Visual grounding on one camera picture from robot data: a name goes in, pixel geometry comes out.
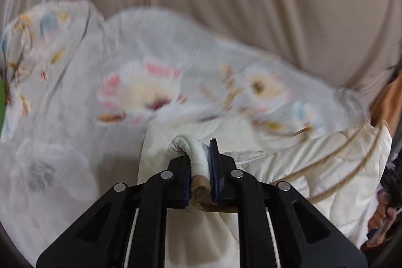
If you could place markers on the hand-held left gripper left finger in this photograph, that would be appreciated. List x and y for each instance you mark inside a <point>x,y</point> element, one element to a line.
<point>187,183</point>

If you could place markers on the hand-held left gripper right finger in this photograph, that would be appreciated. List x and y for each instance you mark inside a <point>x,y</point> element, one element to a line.
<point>214,173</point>

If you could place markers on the cream white garment tan trim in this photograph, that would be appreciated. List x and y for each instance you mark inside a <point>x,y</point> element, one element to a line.
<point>329,167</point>

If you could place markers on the person's right hand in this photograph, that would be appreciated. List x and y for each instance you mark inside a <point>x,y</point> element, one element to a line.
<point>380,211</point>

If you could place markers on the orange cloth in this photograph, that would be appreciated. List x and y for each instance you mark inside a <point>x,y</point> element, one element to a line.
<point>391,101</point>

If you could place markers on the floral printed bed sheet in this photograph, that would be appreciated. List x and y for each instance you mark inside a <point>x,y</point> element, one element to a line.
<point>78,104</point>

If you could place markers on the green object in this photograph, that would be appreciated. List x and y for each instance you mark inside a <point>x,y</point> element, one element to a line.
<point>2,104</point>

